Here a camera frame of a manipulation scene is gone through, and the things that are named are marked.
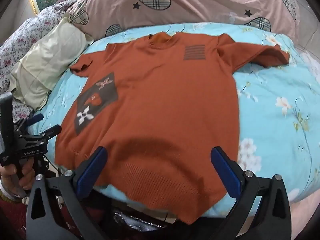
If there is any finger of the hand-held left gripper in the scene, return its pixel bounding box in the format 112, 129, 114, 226
37, 124, 62, 143
14, 113, 44, 133

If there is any cream pillow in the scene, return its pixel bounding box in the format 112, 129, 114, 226
9, 17, 94, 110

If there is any person's dark red clothing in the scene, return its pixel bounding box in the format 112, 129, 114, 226
0, 197, 115, 240

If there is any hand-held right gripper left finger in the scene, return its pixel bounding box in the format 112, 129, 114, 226
26, 146, 109, 240

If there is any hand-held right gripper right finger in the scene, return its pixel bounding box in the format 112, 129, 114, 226
211, 146, 293, 240

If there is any pink quilt with plaid hearts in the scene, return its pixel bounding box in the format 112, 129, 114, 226
66, 0, 300, 40

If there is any floral patterned pillow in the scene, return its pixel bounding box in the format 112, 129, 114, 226
0, 0, 78, 125

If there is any person's left hand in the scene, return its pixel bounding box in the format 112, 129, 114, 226
0, 158, 35, 193

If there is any orange knit t-shirt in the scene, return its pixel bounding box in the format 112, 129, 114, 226
54, 32, 290, 225

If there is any blue floral bedsheet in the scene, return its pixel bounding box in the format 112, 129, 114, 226
22, 22, 320, 213

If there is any person's left forearm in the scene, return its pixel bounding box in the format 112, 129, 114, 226
0, 177, 25, 205

